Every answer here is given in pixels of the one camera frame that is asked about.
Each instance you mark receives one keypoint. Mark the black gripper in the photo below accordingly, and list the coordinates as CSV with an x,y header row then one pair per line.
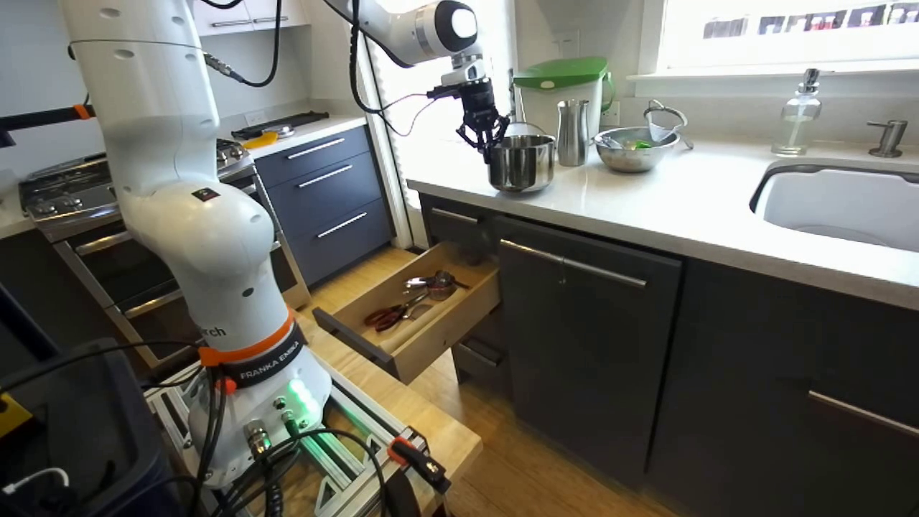
x,y
481,115

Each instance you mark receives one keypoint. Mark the stainless steel pot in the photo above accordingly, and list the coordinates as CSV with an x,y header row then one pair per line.
x,y
520,162

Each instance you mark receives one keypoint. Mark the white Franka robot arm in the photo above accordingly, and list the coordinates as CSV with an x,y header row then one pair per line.
x,y
151,92

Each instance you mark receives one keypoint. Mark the white container green lid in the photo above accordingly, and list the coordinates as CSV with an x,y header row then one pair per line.
x,y
568,79

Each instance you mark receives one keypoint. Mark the steel cylindrical canister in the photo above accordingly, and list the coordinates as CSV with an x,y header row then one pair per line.
x,y
573,133

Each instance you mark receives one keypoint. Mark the metal mixing bowl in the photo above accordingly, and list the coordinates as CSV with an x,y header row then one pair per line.
x,y
632,146

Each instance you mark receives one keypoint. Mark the metal spoon in drawer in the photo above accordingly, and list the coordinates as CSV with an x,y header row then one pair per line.
x,y
433,288

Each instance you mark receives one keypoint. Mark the small glass measuring cup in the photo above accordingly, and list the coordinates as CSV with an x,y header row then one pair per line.
x,y
662,122

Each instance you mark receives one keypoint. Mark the grey drawer cabinet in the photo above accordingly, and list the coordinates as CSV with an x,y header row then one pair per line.
x,y
329,202

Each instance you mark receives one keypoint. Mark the open wooden drawer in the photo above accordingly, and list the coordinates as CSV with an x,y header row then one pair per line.
x,y
427,329

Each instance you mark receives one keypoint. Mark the dark dishwasher front panel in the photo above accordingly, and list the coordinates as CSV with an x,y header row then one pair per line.
x,y
586,324

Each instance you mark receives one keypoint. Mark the clear soap dispenser bottle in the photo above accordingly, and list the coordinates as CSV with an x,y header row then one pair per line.
x,y
799,115

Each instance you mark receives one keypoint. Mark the kitchen sink basin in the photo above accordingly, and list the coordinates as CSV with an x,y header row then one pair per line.
x,y
849,202

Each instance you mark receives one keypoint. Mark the chrome kitchen faucet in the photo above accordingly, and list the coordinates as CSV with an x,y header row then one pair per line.
x,y
891,135

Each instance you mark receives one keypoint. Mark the gas stove top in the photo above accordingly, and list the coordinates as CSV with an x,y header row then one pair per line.
x,y
88,184

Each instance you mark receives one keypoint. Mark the red handled utensil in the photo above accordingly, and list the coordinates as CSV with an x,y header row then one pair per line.
x,y
387,317

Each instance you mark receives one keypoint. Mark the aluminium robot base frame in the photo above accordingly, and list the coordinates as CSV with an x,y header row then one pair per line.
x,y
295,455

